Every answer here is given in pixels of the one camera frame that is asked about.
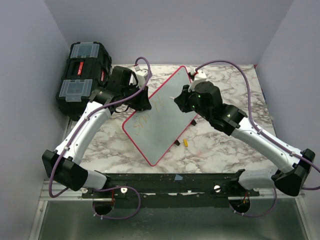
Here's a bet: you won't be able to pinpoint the pink framed whiteboard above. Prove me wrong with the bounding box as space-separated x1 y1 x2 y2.
122 65 197 167

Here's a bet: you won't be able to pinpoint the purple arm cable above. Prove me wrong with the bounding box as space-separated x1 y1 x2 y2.
48 57 152 221
194 59 320 218

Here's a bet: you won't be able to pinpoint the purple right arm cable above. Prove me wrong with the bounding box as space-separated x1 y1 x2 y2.
194 59 320 218

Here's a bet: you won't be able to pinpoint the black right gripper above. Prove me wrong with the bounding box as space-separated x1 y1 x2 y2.
175 83 211 122

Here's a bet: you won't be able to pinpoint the blue tape piece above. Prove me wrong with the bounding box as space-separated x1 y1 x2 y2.
174 174 183 181

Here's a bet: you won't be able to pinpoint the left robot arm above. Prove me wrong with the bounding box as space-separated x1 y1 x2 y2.
42 65 152 198

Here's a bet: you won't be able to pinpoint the black toolbox clear lids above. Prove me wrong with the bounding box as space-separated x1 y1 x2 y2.
56 41 112 122

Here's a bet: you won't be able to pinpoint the black mounting rail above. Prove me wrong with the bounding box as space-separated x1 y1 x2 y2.
82 172 274 209

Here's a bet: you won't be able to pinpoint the black whiteboard clip far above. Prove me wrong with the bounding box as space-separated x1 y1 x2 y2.
190 119 197 126

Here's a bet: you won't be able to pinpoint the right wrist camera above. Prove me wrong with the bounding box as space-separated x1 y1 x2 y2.
188 69 207 92

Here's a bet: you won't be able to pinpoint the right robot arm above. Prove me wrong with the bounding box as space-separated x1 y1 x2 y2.
173 81 315 197

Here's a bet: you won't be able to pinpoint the yellow marker cap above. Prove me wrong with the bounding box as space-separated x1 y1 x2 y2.
183 139 189 147

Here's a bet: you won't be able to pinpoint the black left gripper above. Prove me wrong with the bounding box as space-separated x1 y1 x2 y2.
121 82 151 111

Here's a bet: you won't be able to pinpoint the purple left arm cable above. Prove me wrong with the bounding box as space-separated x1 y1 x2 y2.
48 57 152 221

